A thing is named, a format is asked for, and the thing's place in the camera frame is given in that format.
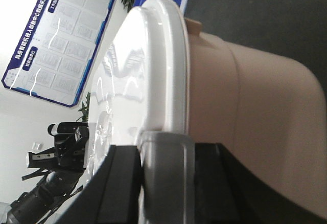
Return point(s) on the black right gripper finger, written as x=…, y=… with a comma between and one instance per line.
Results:
x=227, y=192

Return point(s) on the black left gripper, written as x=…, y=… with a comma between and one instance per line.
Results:
x=112, y=194

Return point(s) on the pinkish white storage bin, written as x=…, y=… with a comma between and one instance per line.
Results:
x=269, y=111

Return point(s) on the white bin lid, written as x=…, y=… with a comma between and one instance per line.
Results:
x=141, y=83

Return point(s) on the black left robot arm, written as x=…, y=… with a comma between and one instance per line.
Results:
x=52, y=190

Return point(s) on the dark grey table mat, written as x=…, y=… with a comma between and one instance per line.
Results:
x=291, y=28

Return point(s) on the grey lid handle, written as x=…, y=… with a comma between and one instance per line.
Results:
x=169, y=171

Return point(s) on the blue framed wall poster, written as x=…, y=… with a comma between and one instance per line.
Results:
x=56, y=49

